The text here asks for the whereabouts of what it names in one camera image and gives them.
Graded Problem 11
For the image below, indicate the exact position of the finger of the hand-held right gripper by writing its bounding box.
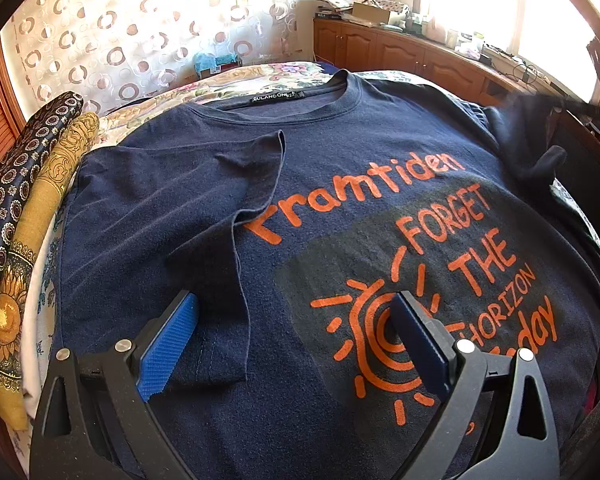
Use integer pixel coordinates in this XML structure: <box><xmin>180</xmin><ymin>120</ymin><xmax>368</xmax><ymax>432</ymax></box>
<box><xmin>550</xmin><ymin>94</ymin><xmax>600</xmax><ymax>133</ymax></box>

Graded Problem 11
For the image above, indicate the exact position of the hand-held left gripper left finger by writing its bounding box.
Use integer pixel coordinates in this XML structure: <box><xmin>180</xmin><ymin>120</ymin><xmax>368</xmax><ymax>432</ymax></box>
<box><xmin>30</xmin><ymin>291</ymin><xmax>201</xmax><ymax>480</ymax></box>

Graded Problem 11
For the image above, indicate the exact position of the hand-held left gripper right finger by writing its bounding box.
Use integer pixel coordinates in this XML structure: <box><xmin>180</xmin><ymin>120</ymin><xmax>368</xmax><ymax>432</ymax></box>
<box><xmin>390</xmin><ymin>291</ymin><xmax>563</xmax><ymax>480</ymax></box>

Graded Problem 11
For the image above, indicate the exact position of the navy t-shirt orange print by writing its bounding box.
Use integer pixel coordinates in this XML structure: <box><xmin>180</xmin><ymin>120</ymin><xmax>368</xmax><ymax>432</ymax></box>
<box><xmin>50</xmin><ymin>71</ymin><xmax>600</xmax><ymax>480</ymax></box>

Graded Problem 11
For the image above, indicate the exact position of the yellow patterned folded cloth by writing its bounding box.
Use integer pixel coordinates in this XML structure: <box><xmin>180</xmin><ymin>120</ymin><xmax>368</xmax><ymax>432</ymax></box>
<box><xmin>0</xmin><ymin>112</ymin><xmax>101</xmax><ymax>431</ymax></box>

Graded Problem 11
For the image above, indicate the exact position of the wooden cabinet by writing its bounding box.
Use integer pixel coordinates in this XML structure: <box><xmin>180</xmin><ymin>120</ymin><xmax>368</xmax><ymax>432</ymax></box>
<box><xmin>312</xmin><ymin>16</ymin><xmax>600</xmax><ymax>126</ymax></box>

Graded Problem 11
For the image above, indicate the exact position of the dark circle-patterned folded cloth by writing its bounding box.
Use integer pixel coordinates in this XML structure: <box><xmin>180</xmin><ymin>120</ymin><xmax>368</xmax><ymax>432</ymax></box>
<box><xmin>0</xmin><ymin>91</ymin><xmax>84</xmax><ymax>401</ymax></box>

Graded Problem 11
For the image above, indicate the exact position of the cardboard box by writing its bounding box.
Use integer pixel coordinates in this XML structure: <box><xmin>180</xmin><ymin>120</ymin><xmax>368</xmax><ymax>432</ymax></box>
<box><xmin>352</xmin><ymin>1</ymin><xmax>396</xmax><ymax>25</ymax></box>

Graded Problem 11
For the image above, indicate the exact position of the pink floral blanket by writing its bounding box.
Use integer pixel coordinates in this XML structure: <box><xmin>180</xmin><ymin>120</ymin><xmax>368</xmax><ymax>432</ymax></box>
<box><xmin>100</xmin><ymin>60</ymin><xmax>341</xmax><ymax>126</ymax></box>

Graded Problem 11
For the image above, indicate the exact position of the pile of printed fabric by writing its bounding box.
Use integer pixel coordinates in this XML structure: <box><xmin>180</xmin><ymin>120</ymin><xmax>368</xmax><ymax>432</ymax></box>
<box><xmin>312</xmin><ymin>0</ymin><xmax>361</xmax><ymax>16</ymax></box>

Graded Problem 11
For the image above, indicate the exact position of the teal tissue box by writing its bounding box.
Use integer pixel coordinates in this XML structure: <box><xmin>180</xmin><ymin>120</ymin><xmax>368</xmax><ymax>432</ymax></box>
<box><xmin>192</xmin><ymin>52</ymin><xmax>241</xmax><ymax>78</ymax></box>

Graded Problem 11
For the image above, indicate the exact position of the sheer circle-patterned curtain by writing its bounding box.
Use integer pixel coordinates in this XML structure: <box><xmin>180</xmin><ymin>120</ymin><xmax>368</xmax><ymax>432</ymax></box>
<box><xmin>0</xmin><ymin>0</ymin><xmax>321</xmax><ymax>116</ymax></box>

